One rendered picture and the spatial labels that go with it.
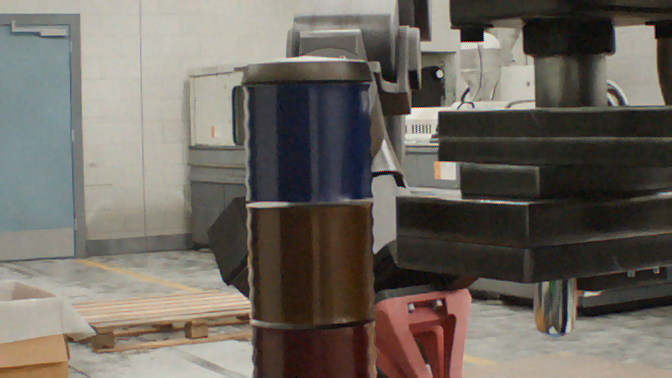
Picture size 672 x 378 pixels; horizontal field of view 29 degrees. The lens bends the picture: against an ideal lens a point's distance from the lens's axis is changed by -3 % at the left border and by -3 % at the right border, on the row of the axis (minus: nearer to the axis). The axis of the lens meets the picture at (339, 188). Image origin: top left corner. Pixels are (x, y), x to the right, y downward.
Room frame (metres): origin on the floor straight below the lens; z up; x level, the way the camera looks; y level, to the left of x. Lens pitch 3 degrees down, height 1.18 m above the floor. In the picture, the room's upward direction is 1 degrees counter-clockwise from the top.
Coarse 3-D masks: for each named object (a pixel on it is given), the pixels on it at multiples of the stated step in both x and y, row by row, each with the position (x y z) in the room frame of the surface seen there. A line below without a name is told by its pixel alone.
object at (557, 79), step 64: (576, 64) 0.64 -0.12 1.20; (448, 128) 0.68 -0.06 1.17; (512, 128) 0.63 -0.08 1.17; (576, 128) 0.60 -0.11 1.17; (640, 128) 0.56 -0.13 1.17; (448, 192) 0.67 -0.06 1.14; (512, 192) 0.62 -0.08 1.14; (576, 192) 0.62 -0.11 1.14; (640, 192) 0.63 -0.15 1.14; (448, 256) 0.62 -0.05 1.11; (512, 256) 0.58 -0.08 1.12; (576, 256) 0.59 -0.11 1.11; (640, 256) 0.61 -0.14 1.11
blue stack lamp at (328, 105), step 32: (256, 96) 0.38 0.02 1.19; (288, 96) 0.38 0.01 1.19; (320, 96) 0.37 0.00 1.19; (352, 96) 0.38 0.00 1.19; (256, 128) 0.38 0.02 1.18; (288, 128) 0.37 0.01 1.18; (320, 128) 0.37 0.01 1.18; (352, 128) 0.38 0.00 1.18; (256, 160) 0.38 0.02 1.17; (288, 160) 0.37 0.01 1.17; (320, 160) 0.37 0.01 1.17; (352, 160) 0.38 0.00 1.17; (256, 192) 0.38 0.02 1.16; (288, 192) 0.38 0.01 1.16; (320, 192) 0.37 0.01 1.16; (352, 192) 0.38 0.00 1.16
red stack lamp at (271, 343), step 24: (264, 336) 0.38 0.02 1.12; (288, 336) 0.38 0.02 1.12; (312, 336) 0.37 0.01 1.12; (336, 336) 0.38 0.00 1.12; (360, 336) 0.38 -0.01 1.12; (264, 360) 0.38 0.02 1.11; (288, 360) 0.38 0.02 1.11; (312, 360) 0.37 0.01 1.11; (336, 360) 0.38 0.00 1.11; (360, 360) 0.38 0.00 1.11
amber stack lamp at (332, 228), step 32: (256, 224) 0.38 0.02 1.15; (288, 224) 0.38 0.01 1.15; (320, 224) 0.37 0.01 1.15; (352, 224) 0.38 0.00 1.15; (256, 256) 0.38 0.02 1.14; (288, 256) 0.38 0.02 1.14; (320, 256) 0.37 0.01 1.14; (352, 256) 0.38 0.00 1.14; (256, 288) 0.38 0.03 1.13; (288, 288) 0.38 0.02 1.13; (320, 288) 0.37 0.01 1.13; (352, 288) 0.38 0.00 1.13; (256, 320) 0.38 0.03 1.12; (288, 320) 0.38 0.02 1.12; (320, 320) 0.37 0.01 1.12; (352, 320) 0.38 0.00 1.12
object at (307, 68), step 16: (256, 64) 0.38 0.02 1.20; (272, 64) 0.38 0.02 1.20; (288, 64) 0.38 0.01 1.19; (304, 64) 0.37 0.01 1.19; (320, 64) 0.38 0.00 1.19; (336, 64) 0.38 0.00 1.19; (352, 64) 0.38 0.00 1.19; (256, 80) 0.38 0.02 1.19; (272, 80) 0.38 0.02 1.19; (288, 80) 0.37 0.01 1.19; (304, 80) 0.37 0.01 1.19; (320, 80) 0.37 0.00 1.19; (336, 80) 0.38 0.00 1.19; (352, 80) 0.38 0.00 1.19; (368, 80) 0.39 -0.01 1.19
